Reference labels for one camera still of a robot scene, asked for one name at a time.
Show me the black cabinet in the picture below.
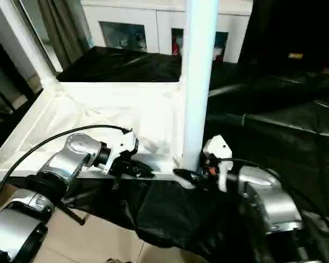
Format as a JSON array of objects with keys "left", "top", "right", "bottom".
[{"left": 239, "top": 0, "right": 329, "bottom": 77}]

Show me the black table frame leg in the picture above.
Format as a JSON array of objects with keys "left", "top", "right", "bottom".
[{"left": 58, "top": 200, "right": 87, "bottom": 225}]

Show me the black table mat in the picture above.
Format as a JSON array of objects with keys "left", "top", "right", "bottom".
[{"left": 0, "top": 47, "right": 329, "bottom": 263}]

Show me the white display cabinet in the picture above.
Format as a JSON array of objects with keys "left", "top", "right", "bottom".
[{"left": 80, "top": 0, "right": 254, "bottom": 64}]

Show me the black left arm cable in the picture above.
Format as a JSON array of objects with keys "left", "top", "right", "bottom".
[{"left": 0, "top": 125, "right": 133, "bottom": 214}]

